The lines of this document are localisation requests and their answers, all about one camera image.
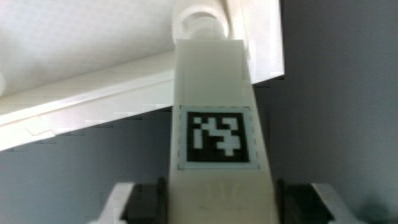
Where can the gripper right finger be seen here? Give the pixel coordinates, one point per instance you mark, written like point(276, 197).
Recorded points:
point(312, 205)

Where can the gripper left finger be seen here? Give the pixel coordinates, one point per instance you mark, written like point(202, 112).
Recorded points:
point(136, 204)

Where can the white desk top tray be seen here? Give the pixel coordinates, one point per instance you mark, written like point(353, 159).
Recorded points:
point(88, 59)

